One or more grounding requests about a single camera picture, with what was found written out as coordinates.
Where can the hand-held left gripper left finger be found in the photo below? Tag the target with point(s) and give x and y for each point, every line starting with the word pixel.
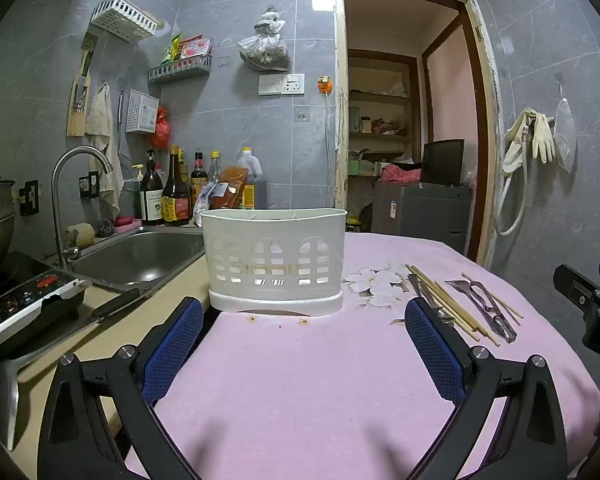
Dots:
pixel 177 345

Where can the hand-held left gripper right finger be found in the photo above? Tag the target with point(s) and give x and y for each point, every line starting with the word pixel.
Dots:
pixel 432 345

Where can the metal fork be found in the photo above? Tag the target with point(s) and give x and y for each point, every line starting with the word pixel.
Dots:
pixel 480 305
pixel 417 286

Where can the white plastic utensil basket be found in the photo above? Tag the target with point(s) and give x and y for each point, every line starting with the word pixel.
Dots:
pixel 275 250

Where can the steel sink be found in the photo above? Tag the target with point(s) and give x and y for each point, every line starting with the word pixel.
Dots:
pixel 140 257

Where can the pink sponge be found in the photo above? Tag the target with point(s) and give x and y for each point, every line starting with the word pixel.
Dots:
pixel 127 225

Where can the grey cabinet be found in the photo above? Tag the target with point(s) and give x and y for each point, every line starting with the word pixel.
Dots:
pixel 420 215

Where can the pink floral tablecloth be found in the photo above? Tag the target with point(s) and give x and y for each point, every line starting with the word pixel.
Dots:
pixel 305 385

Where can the steel wool scrubber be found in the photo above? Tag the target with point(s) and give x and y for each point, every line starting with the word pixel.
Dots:
pixel 105 227

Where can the clear plastic bag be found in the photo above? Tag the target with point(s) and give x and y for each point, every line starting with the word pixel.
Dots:
pixel 566 135

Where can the blue white plastic bag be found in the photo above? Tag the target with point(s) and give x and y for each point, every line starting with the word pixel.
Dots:
pixel 204 205

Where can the soy sauce bottle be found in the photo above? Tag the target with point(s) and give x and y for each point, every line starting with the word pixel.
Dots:
pixel 175 200

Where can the loofah sponge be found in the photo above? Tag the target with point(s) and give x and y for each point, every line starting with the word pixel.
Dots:
pixel 80 235

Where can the dark pump bottle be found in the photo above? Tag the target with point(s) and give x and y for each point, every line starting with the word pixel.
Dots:
pixel 152 195

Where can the green pump bottle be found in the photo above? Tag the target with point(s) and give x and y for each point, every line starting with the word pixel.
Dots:
pixel 137 195

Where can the induction cooker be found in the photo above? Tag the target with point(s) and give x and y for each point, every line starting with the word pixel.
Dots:
pixel 25 295

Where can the dark vinegar bottle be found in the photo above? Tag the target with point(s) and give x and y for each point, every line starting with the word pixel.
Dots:
pixel 198 177

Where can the pink red cloth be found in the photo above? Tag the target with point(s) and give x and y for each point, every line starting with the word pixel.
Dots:
pixel 400 174

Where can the black monitor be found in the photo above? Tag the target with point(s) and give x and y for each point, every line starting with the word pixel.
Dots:
pixel 444 162

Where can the clear yellow-capped bottle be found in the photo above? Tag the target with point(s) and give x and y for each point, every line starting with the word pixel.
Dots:
pixel 215 167

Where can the cooking oil jug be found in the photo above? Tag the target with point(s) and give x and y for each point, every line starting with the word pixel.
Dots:
pixel 252 167

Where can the steel faucet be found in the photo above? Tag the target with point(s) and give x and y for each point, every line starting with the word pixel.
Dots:
pixel 60 180

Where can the red plastic bag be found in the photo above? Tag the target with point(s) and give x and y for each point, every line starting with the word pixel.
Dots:
pixel 162 127

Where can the beige dish towel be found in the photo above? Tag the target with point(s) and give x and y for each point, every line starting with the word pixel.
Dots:
pixel 100 115

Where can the wooden shelf unit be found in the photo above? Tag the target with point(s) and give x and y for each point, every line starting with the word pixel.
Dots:
pixel 380 100

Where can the green yellow snack packet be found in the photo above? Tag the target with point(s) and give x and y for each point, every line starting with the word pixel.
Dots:
pixel 172 50

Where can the red snack packet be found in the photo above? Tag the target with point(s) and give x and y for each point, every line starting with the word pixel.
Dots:
pixel 196 47

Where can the hanging plastic bag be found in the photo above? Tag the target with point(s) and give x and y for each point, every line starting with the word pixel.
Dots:
pixel 265 47

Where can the black wall outlet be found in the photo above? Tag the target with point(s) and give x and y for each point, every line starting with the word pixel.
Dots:
pixel 29 199
pixel 90 185

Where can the wooden door frame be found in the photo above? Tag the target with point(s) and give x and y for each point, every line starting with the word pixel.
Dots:
pixel 485 110

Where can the white perforated wall holder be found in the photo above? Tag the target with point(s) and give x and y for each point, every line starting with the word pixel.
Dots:
pixel 142 112

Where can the grey wall rack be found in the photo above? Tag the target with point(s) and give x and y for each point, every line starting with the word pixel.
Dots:
pixel 180 70

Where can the white switch panel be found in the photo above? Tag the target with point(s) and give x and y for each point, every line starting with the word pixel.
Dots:
pixel 282 84

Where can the orange wall plug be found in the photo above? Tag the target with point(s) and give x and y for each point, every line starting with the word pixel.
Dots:
pixel 325 85

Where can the white wall basket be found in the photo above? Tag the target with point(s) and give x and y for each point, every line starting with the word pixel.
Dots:
pixel 125 17

